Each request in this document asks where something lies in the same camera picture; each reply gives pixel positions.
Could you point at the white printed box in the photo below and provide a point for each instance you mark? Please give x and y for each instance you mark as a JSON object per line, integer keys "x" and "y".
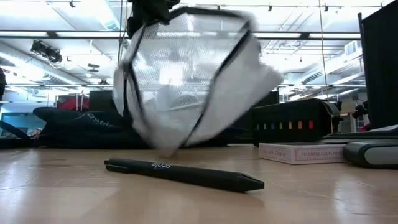
{"x": 301, "y": 154}

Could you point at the grey device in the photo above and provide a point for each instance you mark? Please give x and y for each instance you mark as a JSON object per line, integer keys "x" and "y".
{"x": 373, "y": 155}

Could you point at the navy blue backpack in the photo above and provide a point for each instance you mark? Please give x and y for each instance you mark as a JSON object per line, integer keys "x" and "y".
{"x": 77, "y": 130}

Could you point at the white item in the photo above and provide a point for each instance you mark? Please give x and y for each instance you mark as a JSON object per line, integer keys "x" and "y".
{"x": 387, "y": 128}

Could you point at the black monitor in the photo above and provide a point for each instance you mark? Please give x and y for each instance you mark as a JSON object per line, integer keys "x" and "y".
{"x": 101, "y": 99}

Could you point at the black ceiling-mounted camera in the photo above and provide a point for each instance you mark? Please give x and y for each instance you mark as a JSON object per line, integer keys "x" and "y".
{"x": 46, "y": 51}

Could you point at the black pen white print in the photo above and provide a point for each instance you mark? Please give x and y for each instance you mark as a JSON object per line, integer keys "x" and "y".
{"x": 186, "y": 175}

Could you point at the black network switch box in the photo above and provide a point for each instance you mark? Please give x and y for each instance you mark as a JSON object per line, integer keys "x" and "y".
{"x": 292, "y": 115}

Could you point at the background black camera rig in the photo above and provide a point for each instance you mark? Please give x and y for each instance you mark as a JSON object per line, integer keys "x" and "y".
{"x": 360, "y": 109}

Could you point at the red bin rack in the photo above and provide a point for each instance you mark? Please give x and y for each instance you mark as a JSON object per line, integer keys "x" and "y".
{"x": 71, "y": 102}

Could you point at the black partition panel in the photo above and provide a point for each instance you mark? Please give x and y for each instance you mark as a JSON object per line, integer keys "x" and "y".
{"x": 381, "y": 62}

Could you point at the clear mesh zip pouch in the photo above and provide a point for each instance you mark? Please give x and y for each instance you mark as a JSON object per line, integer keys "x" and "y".
{"x": 192, "y": 77}

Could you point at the black metal table frame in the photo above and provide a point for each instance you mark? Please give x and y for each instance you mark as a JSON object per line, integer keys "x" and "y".
{"x": 15, "y": 140}

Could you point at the black background cabinet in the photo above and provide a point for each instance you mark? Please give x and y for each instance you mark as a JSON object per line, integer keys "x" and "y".
{"x": 270, "y": 98}

